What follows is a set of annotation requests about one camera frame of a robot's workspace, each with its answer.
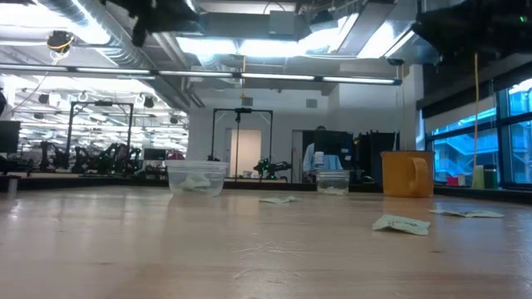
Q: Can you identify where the black yellow cable reel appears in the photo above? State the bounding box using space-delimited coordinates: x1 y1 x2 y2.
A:
46 30 76 54

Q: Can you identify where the large clear plastic container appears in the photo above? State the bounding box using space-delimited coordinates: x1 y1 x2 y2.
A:
165 159 230 199

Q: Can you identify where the silver ventilation duct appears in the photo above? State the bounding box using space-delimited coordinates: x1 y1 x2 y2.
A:
332 0 427 59

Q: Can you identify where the light green cup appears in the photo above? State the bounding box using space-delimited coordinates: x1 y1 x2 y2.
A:
472 164 485 190

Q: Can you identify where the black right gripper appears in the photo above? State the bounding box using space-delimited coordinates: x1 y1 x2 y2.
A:
411 0 532 57

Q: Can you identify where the grey electrical box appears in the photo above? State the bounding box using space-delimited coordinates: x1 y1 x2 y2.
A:
268 10 297 37

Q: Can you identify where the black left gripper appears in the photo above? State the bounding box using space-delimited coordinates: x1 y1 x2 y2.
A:
101 0 201 48

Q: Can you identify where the black equipment rack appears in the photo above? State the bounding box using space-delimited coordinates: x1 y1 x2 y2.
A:
352 130 401 184

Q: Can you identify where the black monitor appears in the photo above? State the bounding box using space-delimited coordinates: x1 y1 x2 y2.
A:
0 120 22 154

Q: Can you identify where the yellow mug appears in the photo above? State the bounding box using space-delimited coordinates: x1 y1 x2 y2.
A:
380 149 436 199

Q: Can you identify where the small clear plastic container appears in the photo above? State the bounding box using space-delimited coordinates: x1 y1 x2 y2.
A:
314 169 351 197

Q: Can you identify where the dark green cup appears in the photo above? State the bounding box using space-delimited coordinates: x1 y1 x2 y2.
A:
483 164 499 190

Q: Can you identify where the person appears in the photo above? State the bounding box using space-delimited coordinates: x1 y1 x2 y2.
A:
302 125 344 174

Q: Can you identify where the black gantry frame stand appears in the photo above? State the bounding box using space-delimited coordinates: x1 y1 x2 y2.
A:
66 100 135 174
210 106 274 183

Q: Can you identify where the long ceiling light strip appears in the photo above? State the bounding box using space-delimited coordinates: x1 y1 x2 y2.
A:
0 63 403 86

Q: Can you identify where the black cabinet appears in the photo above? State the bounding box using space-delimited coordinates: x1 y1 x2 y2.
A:
302 130 355 183

